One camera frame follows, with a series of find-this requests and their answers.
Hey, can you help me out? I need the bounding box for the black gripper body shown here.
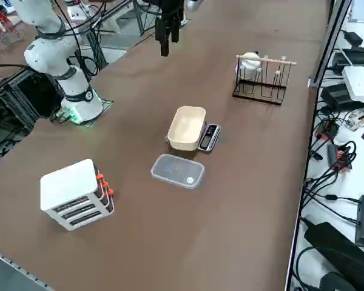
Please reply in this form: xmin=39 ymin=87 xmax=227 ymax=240
xmin=147 ymin=0 xmax=184 ymax=19

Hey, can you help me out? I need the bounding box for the silver digital kitchen scale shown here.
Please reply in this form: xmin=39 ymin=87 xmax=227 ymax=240
xmin=164 ymin=121 xmax=222 ymax=153

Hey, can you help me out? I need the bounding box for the white three-layer storage box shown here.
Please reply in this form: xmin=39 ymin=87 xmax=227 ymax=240
xmin=39 ymin=158 xmax=115 ymax=232

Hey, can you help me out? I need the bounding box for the orange black connector box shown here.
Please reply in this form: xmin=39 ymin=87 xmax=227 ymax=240
xmin=326 ymin=144 xmax=352 ymax=173
xmin=314 ymin=119 xmax=340 ymax=141

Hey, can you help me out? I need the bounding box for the cream rectangular bowl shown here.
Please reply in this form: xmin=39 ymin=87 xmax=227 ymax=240
xmin=166 ymin=105 xmax=207 ymax=152

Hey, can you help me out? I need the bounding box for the clear plastic container lid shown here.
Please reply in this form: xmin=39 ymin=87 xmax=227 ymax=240
xmin=150 ymin=153 xmax=206 ymax=190

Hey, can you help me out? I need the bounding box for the red clear acrylic stand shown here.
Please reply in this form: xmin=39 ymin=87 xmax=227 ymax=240
xmin=0 ymin=5 xmax=22 ymax=55

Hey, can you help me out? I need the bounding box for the small black power adapter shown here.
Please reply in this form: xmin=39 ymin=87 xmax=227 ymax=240
xmin=343 ymin=30 xmax=364 ymax=47

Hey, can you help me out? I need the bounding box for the large black case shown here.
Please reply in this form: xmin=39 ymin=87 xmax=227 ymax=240
xmin=303 ymin=222 xmax=364 ymax=291

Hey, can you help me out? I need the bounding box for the black rounded case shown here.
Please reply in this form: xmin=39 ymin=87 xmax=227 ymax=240
xmin=318 ymin=271 xmax=359 ymax=291

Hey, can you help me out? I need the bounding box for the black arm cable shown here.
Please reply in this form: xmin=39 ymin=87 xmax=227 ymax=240
xmin=33 ymin=0 xmax=110 ymax=82

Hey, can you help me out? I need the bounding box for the black wire cup rack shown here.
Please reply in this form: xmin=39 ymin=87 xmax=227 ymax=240
xmin=232 ymin=53 xmax=298 ymax=106

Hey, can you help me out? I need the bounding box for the black metal frame cabinet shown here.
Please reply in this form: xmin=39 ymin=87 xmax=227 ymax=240
xmin=0 ymin=63 xmax=66 ymax=137

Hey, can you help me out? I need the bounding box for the dark metal camera post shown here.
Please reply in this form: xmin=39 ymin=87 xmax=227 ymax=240
xmin=309 ymin=0 xmax=352 ymax=89

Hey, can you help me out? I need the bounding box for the grey metal frame rail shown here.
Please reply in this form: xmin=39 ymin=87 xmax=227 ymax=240
xmin=0 ymin=244 xmax=54 ymax=291

